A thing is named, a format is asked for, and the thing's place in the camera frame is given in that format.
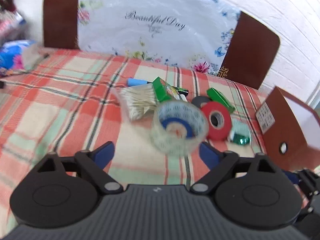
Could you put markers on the floral plastic bag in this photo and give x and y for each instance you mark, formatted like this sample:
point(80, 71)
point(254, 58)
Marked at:
point(150, 42)

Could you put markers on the clear plastic bag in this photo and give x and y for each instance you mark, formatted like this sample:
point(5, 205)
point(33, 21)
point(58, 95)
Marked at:
point(33, 56)

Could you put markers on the blue printed packet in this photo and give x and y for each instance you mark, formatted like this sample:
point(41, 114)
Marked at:
point(12, 55)

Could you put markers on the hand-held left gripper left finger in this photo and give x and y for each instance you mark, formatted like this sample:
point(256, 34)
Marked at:
point(105, 153)

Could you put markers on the black tape roll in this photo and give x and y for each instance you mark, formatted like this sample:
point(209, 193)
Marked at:
point(199, 101)

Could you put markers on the red plaid blanket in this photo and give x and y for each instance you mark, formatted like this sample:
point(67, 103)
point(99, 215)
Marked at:
point(62, 100)

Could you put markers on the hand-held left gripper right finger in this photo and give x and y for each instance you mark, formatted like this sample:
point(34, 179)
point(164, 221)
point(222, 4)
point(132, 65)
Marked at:
point(208, 155)

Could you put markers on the green foil wrapper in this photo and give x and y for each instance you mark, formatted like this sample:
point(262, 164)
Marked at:
point(240, 138)

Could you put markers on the black and green battery pack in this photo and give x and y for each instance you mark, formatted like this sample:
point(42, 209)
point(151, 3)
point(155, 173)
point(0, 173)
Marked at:
point(181, 90)

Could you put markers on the red tape roll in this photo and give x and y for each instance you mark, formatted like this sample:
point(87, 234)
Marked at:
point(222, 133)

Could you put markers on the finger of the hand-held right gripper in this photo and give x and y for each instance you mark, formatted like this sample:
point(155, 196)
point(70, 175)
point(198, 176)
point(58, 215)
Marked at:
point(308, 182)

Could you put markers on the small shiny green box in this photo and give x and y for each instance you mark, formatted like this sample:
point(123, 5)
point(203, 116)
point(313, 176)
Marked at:
point(220, 98)

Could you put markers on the brown box with white label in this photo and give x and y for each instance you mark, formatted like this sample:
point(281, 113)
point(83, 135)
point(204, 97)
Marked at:
point(287, 125)

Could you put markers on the brown wooden headboard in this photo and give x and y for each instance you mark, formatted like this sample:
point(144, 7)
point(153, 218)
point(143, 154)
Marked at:
point(60, 17)

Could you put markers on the blue marker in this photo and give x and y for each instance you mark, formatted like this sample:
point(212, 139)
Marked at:
point(136, 82)

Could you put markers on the clear tape roll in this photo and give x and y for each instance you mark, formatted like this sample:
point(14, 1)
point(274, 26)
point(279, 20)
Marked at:
point(160, 141)

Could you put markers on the bag of cotton swabs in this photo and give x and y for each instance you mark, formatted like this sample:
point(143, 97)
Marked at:
point(137, 100)

